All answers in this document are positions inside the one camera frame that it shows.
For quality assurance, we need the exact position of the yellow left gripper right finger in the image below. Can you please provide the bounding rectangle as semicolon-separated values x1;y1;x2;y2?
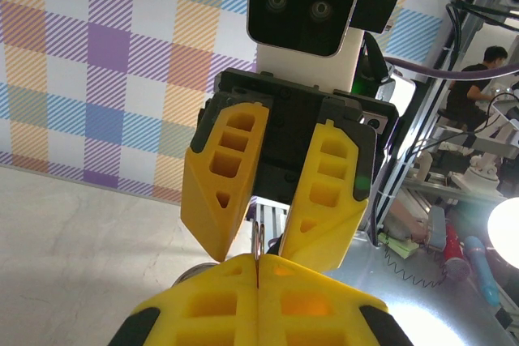
258;254;415;346

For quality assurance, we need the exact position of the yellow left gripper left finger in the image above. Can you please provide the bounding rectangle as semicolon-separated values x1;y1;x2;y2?
105;254;260;346

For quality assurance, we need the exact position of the key with red tag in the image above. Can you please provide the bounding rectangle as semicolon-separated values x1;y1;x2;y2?
253;219;268;287

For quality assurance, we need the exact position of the brushed metal front panel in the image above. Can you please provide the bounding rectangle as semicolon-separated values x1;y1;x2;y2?
324;236;519;346

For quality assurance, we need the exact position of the red toy microphone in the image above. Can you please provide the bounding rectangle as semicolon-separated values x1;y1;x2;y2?
441;222;474;282

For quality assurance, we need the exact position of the blue toy microphone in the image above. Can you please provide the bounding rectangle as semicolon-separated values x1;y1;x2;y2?
464;235;504;309

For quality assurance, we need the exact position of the bright round lamp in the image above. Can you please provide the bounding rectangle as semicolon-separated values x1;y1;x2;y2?
486;195;519;272

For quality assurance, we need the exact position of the person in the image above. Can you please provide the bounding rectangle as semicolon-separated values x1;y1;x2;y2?
445;45;510;132

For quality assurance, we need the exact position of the black coiled cord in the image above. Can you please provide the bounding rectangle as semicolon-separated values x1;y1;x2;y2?
383;232;445;288

